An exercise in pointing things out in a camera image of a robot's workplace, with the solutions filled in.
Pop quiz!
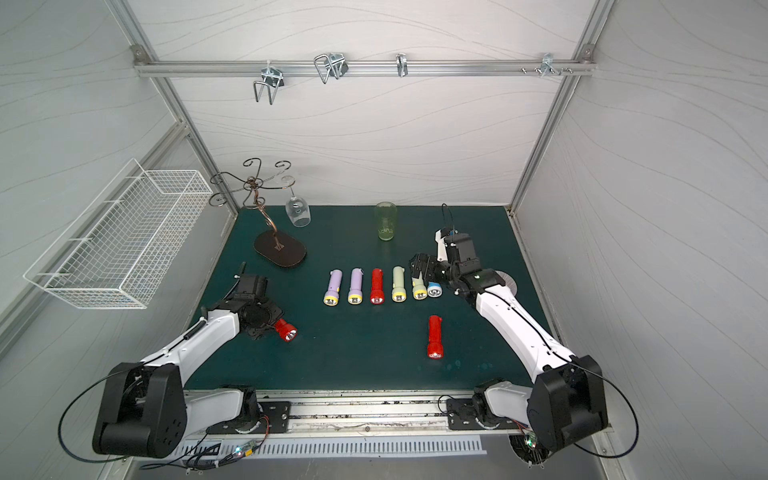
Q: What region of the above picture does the white vent strip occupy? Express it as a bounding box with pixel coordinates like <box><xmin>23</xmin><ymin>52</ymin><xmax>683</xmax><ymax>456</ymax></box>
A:
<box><xmin>133</xmin><ymin>436</ymin><xmax>488</xmax><ymax>462</ymax></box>

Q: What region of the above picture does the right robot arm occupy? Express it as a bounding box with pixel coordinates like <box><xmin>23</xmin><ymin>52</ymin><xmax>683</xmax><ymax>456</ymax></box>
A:
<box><xmin>410</xmin><ymin>227</ymin><xmax>611</xmax><ymax>464</ymax></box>

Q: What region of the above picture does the small metal clip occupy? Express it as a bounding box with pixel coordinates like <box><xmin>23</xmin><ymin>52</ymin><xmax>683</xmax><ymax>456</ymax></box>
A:
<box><xmin>395</xmin><ymin>53</ymin><xmax>408</xmax><ymax>78</ymax></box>

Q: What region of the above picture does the blue flashlight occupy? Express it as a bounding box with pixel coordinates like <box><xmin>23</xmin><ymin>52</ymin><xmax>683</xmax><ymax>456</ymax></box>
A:
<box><xmin>427</xmin><ymin>282</ymin><xmax>443</xmax><ymax>298</ymax></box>

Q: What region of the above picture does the metal clip right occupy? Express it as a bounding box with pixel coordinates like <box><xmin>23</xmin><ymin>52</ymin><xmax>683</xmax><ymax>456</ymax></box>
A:
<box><xmin>520</xmin><ymin>53</ymin><xmax>572</xmax><ymax>77</ymax></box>

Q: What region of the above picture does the metal hook clip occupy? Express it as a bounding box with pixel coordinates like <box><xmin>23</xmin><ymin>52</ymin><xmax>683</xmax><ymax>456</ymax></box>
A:
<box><xmin>253</xmin><ymin>64</ymin><xmax>285</xmax><ymax>105</ymax></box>
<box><xmin>313</xmin><ymin>52</ymin><xmax>349</xmax><ymax>84</ymax></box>

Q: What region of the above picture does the clear wine glass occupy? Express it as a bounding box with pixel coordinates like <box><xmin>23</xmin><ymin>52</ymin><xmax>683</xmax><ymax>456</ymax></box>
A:
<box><xmin>282</xmin><ymin>175</ymin><xmax>311</xmax><ymax>228</ymax></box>

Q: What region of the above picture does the purple flashlight row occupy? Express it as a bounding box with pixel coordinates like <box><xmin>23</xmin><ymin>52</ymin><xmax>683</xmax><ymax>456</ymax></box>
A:
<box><xmin>323</xmin><ymin>269</ymin><xmax>343</xmax><ymax>306</ymax></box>
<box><xmin>347</xmin><ymin>268</ymin><xmax>364</xmax><ymax>305</ymax></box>

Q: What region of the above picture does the pink striped bowl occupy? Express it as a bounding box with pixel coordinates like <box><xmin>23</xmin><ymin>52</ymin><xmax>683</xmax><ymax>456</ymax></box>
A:
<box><xmin>496</xmin><ymin>270</ymin><xmax>518</xmax><ymax>296</ymax></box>

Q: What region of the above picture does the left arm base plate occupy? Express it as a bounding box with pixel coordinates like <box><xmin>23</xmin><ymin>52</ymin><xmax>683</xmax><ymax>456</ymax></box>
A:
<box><xmin>206</xmin><ymin>400</ymin><xmax>291</xmax><ymax>435</ymax></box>

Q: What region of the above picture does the red flashlight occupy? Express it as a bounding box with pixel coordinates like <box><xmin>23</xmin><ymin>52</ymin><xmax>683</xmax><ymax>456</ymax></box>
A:
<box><xmin>427</xmin><ymin>315</ymin><xmax>444</xmax><ymax>360</ymax></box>
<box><xmin>370</xmin><ymin>268</ymin><xmax>385</xmax><ymax>305</ymax></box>
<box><xmin>274</xmin><ymin>319</ymin><xmax>297</xmax><ymax>342</ymax></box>

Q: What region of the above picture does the metal wine glass rack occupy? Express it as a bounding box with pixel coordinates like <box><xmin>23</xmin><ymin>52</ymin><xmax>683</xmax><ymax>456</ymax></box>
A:
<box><xmin>208</xmin><ymin>157</ymin><xmax>307</xmax><ymax>269</ymax></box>

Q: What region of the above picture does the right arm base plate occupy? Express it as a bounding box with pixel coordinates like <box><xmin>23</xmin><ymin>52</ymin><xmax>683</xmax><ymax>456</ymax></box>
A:
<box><xmin>438</xmin><ymin>396</ymin><xmax>528</xmax><ymax>431</ymax></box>

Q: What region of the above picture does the pale green flashlight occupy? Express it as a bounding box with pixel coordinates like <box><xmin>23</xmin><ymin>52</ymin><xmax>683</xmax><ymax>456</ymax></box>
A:
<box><xmin>391</xmin><ymin>266</ymin><xmax>407</xmax><ymax>303</ymax></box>
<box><xmin>412</xmin><ymin>276</ymin><xmax>428</xmax><ymax>300</ymax></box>

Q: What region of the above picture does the aluminium top rail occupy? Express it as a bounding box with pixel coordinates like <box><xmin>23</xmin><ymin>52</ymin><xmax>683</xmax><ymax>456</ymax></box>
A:
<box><xmin>134</xmin><ymin>57</ymin><xmax>597</xmax><ymax>79</ymax></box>

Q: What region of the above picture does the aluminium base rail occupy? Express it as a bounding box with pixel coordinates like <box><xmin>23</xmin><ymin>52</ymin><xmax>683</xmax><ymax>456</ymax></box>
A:
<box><xmin>119</xmin><ymin>391</ymin><xmax>614</xmax><ymax>443</ymax></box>

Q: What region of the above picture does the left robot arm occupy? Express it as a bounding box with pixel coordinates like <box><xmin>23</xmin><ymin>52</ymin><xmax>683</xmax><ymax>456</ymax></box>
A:
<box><xmin>92</xmin><ymin>273</ymin><xmax>283</xmax><ymax>464</ymax></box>

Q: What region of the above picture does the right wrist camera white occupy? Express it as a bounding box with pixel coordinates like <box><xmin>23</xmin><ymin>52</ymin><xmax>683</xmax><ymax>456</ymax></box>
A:
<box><xmin>435</xmin><ymin>227</ymin><xmax>457</xmax><ymax>263</ymax></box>

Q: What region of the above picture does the white wire basket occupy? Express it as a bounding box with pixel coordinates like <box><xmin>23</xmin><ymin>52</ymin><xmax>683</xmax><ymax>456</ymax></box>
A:
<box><xmin>23</xmin><ymin>159</ymin><xmax>212</xmax><ymax>310</ymax></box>

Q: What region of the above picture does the metal hook clip centre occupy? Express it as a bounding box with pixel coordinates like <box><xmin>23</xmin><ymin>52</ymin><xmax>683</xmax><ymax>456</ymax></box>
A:
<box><xmin>313</xmin><ymin>52</ymin><xmax>349</xmax><ymax>84</ymax></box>

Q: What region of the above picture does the green glass tumbler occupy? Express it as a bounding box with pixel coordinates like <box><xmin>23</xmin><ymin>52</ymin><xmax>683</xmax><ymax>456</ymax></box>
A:
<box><xmin>374</xmin><ymin>201</ymin><xmax>397</xmax><ymax>241</ymax></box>

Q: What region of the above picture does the metal hook clip left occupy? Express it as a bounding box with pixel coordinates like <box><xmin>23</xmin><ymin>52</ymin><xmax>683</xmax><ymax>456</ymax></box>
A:
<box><xmin>253</xmin><ymin>64</ymin><xmax>285</xmax><ymax>105</ymax></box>

